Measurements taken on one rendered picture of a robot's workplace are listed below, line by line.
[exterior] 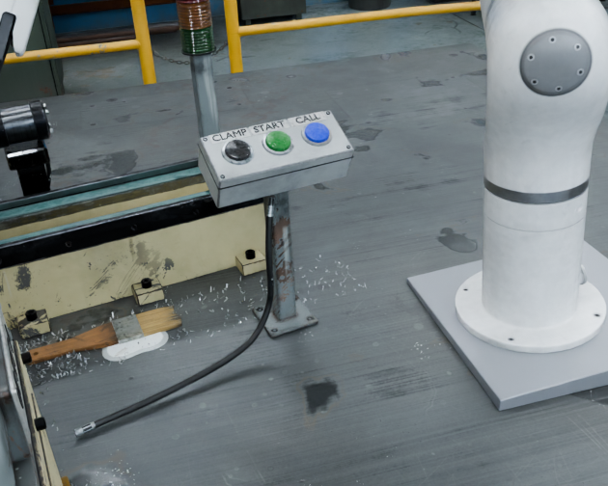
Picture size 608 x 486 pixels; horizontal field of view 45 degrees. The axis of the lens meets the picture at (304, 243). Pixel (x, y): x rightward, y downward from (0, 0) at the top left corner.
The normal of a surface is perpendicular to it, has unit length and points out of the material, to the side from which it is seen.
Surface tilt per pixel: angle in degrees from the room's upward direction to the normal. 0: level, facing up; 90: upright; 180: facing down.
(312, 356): 0
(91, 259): 90
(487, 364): 4
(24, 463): 0
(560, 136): 120
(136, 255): 90
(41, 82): 90
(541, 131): 125
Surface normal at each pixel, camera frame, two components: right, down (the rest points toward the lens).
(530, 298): -0.24, 0.51
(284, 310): 0.42, 0.44
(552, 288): 0.17, 0.47
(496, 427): -0.05, -0.86
